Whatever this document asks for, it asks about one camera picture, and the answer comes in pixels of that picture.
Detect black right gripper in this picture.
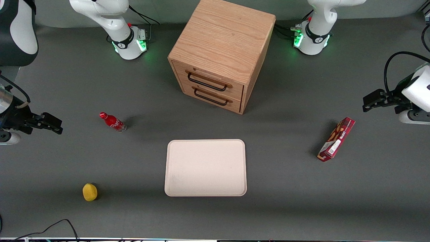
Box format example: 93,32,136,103
0,97,63,135

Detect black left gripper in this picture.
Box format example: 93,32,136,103
362,75,417,115

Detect red coke bottle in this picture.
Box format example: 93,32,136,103
99,112,127,132

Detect beige rectangular tray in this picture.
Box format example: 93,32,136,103
164,139,247,197

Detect red snack box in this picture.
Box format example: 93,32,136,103
317,117,356,162

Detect yellow sponge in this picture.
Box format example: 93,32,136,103
82,183,98,202

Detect wooden drawer cabinet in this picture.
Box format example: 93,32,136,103
168,0,276,115

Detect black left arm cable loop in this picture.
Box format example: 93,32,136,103
384,51,430,94

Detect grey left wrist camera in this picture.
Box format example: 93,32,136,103
399,108,430,125

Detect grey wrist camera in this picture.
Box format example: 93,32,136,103
0,132,22,145
399,108,430,125

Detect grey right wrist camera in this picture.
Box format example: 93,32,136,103
0,132,22,145

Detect black cable at table edge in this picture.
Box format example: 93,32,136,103
421,24,430,53

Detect thin black floor cable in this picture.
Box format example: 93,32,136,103
7,219,80,242

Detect black left arm base cables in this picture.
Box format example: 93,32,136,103
274,10,314,39

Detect black right arm base cable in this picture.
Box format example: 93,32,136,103
107,5,160,43

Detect black drawer handle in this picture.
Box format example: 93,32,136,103
194,88,229,106
187,72,228,92

